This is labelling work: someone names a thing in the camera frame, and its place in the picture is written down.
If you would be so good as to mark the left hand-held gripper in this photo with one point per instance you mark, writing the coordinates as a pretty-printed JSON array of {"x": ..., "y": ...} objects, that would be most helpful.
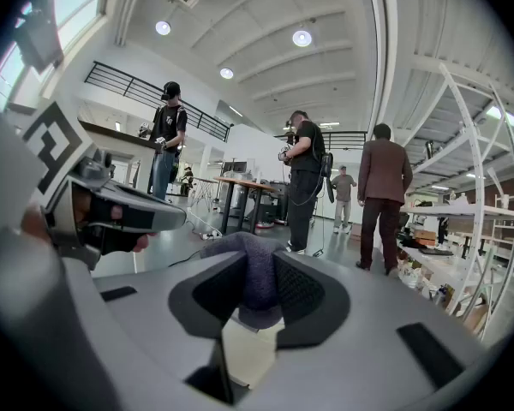
[{"x": 124, "y": 206}]

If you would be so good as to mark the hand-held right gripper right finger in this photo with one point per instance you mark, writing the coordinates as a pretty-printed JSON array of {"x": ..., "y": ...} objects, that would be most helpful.
[{"x": 312, "y": 304}]

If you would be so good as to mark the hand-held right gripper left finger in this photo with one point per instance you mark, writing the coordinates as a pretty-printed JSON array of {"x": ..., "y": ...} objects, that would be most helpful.
[{"x": 201, "y": 302}]

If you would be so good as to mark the dark blue cloth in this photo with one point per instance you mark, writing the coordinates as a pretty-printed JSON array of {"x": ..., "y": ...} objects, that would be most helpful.
[{"x": 257, "y": 268}]

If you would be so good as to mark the person's left forearm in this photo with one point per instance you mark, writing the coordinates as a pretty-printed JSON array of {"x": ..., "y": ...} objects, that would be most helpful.
[{"x": 30, "y": 225}]

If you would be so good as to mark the person's left hand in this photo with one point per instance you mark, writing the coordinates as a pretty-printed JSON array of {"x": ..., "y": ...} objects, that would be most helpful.
[{"x": 145, "y": 241}]

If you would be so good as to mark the white power strip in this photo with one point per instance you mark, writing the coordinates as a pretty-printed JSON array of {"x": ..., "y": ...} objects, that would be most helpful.
[{"x": 212, "y": 234}]

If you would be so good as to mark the white counter with dark top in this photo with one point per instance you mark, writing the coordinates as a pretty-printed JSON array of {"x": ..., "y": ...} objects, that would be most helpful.
[{"x": 111, "y": 135}]

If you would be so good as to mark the plastic-wrapped grey machine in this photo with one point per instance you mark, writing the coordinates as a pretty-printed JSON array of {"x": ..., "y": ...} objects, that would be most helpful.
[{"x": 241, "y": 199}]

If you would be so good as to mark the wooden table with black legs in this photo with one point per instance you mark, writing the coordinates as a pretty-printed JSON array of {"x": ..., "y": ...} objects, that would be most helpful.
[{"x": 240, "y": 181}]

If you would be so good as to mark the black balcony railing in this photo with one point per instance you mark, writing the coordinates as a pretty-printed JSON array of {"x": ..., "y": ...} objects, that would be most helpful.
[{"x": 133, "y": 80}]

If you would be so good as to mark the round ceiling lamp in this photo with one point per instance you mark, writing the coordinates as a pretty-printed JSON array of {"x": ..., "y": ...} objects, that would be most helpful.
[
  {"x": 163, "y": 27},
  {"x": 226, "y": 73},
  {"x": 302, "y": 37}
]

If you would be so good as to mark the white metal shelving unit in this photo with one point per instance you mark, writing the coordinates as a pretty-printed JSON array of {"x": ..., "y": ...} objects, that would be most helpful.
[{"x": 462, "y": 210}]

